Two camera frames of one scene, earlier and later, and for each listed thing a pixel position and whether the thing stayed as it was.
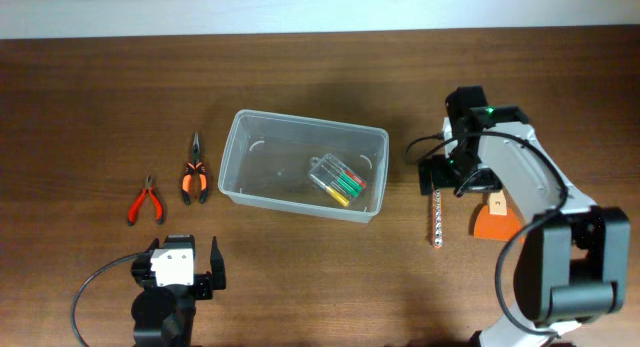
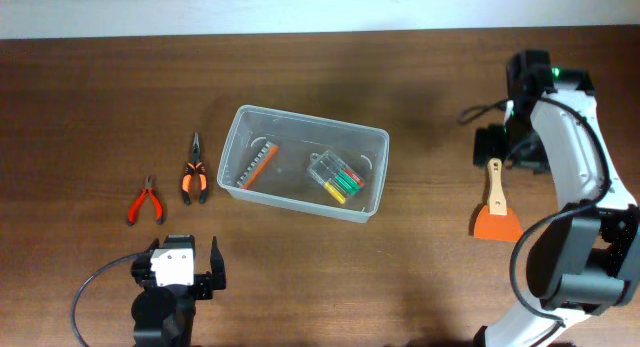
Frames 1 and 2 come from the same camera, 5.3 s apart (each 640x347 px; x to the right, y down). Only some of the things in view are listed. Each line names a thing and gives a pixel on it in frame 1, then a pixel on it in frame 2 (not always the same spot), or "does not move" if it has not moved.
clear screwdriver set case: x=337 y=180 does not move
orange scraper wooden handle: x=495 y=222 does not move
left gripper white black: x=206 y=282 does not move
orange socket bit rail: x=437 y=218 → x=256 y=168
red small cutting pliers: x=137 y=201 does not move
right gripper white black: x=441 y=175 → x=487 y=145
